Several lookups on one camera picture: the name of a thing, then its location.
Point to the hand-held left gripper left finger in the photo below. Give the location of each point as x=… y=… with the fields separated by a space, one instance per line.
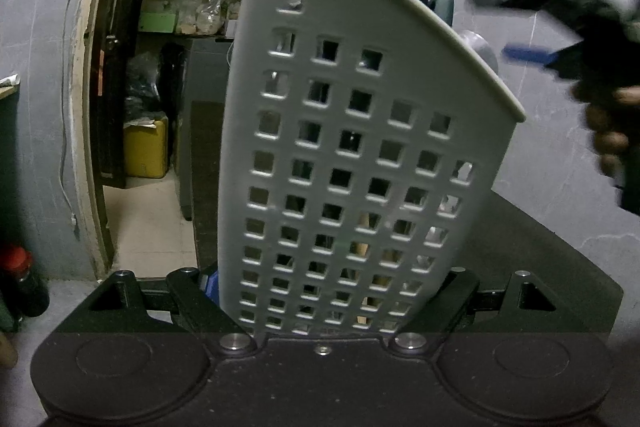
x=212 y=292

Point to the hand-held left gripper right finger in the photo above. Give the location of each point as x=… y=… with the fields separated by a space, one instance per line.
x=450 y=297

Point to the person's right hand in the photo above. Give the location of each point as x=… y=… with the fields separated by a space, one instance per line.
x=607 y=142

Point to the yellow jerrycan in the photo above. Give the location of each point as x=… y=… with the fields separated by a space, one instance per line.
x=145 y=147

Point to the red-lid jar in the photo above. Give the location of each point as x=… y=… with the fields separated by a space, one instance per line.
x=25 y=277

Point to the dark wooden door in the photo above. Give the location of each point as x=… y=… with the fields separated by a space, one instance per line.
x=112 y=107

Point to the grey metal cabinet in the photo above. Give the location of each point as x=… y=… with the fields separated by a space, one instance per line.
x=205 y=72

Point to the black plastic bag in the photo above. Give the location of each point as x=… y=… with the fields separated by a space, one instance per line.
x=142 y=77

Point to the green box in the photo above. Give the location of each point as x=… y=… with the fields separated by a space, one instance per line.
x=157 y=21

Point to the clear bagged food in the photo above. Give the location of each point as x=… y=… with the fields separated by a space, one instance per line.
x=207 y=14

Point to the white tube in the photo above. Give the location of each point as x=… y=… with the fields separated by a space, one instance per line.
x=9 y=82

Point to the worn pale door frame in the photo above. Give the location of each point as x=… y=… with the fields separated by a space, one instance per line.
x=82 y=107

